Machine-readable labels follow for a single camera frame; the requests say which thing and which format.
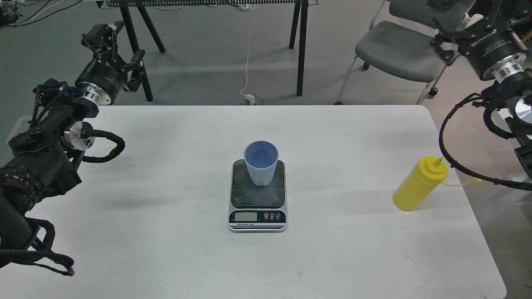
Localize yellow squeeze bottle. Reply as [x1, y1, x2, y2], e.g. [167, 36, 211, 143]
[392, 156, 483, 211]

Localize blue ribbed plastic cup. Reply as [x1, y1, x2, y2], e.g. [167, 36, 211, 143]
[243, 140, 279, 186]

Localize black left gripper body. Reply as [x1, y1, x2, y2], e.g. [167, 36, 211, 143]
[75, 58, 127, 105]

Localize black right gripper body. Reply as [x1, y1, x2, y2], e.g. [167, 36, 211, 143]
[459, 19, 526, 81]

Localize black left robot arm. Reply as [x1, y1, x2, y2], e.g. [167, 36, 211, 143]
[1, 21, 146, 276]

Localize digital kitchen scale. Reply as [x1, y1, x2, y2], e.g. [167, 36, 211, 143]
[228, 159, 288, 233]

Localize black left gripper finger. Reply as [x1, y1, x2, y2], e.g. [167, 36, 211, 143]
[81, 21, 125, 65]
[122, 50, 145, 93]

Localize black trestle table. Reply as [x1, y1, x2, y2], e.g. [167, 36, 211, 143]
[100, 0, 310, 105]

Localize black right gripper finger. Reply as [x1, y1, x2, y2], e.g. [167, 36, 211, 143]
[478, 0, 532, 32]
[429, 31, 473, 66]

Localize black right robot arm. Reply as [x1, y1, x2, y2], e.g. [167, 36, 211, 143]
[430, 0, 531, 176]

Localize grey office chair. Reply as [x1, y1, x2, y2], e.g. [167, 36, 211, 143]
[354, 0, 474, 104]

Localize white power adapter cable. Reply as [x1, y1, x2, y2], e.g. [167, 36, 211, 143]
[239, 4, 259, 105]

